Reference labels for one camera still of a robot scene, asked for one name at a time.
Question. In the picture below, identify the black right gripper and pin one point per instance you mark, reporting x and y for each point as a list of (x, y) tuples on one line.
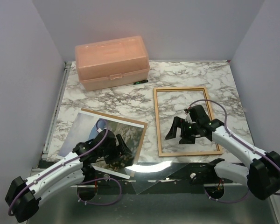
[(177, 122)]

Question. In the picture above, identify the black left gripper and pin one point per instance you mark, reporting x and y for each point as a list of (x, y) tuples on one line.
[(116, 154)]

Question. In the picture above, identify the brown wooden picture frame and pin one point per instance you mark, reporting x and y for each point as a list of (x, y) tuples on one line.
[(219, 150)]

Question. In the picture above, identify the flower field photo print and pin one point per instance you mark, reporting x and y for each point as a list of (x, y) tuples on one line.
[(73, 138)]

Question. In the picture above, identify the brown frame backing board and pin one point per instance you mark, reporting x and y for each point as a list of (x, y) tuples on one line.
[(132, 132)]

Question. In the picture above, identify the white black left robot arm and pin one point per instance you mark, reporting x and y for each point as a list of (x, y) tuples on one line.
[(25, 196)]

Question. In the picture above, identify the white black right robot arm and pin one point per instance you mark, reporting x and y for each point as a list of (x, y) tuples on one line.
[(260, 171)]

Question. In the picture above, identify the black green marker pen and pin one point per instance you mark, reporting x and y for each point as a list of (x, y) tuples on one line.
[(140, 82)]

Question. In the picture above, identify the pink plastic storage box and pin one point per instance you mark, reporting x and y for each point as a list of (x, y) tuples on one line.
[(112, 63)]

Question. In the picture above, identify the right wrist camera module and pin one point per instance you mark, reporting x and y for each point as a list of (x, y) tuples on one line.
[(196, 114)]

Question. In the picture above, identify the black robot mounting base rail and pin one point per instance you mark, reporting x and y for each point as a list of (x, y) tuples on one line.
[(199, 181)]

